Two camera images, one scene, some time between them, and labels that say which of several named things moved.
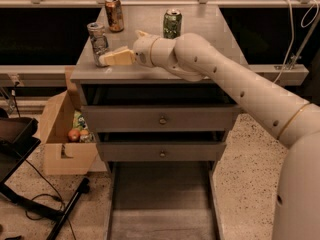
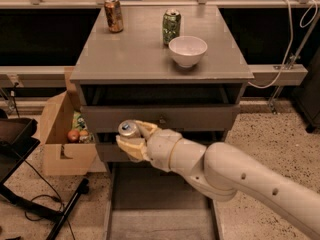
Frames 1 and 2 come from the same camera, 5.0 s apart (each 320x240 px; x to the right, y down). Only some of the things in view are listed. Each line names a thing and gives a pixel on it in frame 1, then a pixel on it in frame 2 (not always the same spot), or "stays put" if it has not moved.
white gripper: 142,50 → 161,146
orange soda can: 114,14 stays put
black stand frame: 18,140 stays put
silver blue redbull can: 99,41 → 127,127
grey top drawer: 159,109 stays put
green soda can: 172,23 stays put
